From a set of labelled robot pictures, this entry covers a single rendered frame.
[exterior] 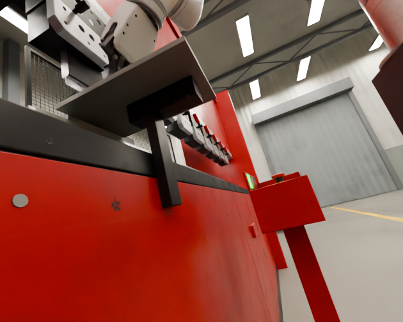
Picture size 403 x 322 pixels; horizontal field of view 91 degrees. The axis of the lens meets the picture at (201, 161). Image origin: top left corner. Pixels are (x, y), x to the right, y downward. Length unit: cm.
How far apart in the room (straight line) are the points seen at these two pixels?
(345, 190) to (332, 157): 118
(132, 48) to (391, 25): 64
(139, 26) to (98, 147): 31
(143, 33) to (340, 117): 841
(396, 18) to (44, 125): 77
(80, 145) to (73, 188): 5
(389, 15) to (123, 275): 80
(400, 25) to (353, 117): 807
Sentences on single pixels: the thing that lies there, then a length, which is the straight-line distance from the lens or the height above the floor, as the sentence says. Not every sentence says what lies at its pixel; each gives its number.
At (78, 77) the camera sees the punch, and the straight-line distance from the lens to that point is 56.
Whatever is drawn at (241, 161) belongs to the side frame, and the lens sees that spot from 253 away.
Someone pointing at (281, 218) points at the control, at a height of 69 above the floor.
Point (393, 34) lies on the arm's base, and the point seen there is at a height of 106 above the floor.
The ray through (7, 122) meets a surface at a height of 85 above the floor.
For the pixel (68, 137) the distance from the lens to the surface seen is 25.
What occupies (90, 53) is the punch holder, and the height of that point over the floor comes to 117.
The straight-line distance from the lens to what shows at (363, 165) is 845.
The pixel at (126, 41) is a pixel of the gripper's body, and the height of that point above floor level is 111.
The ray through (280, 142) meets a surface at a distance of 817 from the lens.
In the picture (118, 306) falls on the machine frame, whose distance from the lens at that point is 25.
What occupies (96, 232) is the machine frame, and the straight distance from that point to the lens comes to 23.
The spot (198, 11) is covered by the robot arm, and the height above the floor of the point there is 120.
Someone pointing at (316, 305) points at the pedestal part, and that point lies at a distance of 72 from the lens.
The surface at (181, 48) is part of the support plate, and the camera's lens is 34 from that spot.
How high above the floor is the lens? 75
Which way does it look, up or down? 15 degrees up
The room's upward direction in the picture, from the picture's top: 15 degrees counter-clockwise
